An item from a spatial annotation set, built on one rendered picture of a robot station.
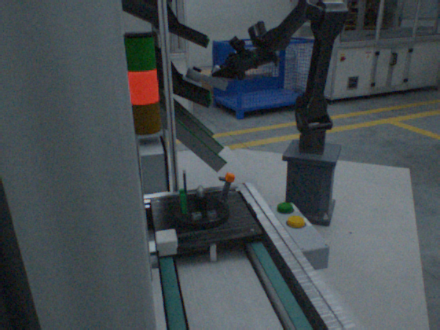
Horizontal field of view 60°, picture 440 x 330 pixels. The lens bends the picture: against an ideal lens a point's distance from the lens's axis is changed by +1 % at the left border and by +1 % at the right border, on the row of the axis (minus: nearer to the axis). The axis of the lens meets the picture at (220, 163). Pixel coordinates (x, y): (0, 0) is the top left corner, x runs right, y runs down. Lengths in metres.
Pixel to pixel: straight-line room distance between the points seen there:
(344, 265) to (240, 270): 0.28
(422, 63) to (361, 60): 1.29
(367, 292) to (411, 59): 6.28
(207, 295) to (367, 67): 5.84
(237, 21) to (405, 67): 4.71
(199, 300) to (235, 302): 0.07
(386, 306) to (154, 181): 0.56
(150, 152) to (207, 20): 9.31
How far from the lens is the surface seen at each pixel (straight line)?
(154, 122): 0.63
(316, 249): 0.87
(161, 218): 0.96
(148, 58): 0.61
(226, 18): 10.07
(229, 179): 0.92
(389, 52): 6.69
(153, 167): 0.61
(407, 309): 0.93
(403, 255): 1.09
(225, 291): 0.81
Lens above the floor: 1.45
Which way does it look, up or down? 23 degrees down
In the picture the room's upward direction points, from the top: 1 degrees counter-clockwise
